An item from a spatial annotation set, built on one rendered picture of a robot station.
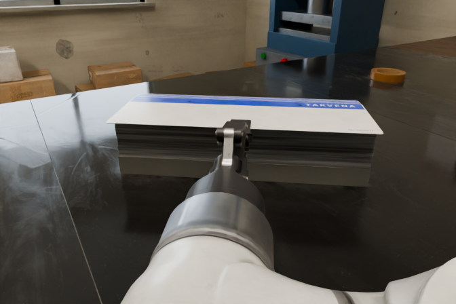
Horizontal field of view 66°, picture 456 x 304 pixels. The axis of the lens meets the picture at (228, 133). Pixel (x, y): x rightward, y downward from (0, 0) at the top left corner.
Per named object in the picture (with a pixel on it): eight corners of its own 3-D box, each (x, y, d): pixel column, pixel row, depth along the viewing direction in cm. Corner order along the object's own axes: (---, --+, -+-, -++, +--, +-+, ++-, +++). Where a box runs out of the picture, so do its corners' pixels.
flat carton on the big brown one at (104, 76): (87, 82, 314) (85, 65, 308) (131, 76, 334) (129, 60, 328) (97, 92, 286) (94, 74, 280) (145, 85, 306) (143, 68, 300)
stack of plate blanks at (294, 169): (120, 174, 58) (112, 118, 54) (144, 140, 70) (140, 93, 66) (367, 187, 54) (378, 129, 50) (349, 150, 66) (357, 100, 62)
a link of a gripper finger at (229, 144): (212, 195, 33) (211, 146, 31) (219, 167, 38) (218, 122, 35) (237, 197, 33) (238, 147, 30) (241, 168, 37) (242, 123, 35)
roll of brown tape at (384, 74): (382, 83, 108) (383, 76, 107) (363, 75, 118) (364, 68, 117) (411, 81, 110) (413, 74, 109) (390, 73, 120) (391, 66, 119)
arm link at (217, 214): (152, 324, 27) (172, 265, 32) (272, 335, 26) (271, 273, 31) (140, 228, 23) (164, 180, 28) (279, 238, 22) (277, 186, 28)
